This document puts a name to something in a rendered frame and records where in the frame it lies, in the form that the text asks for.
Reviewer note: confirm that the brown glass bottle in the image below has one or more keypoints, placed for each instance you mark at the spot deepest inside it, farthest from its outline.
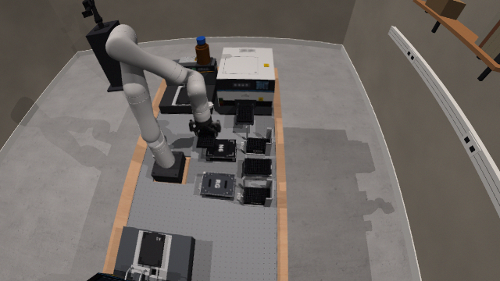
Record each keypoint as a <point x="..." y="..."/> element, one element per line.
<point x="203" y="55"/>

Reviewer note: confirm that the blue bottle cap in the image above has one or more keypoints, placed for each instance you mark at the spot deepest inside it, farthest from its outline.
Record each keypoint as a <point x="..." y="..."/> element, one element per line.
<point x="200" y="40"/>

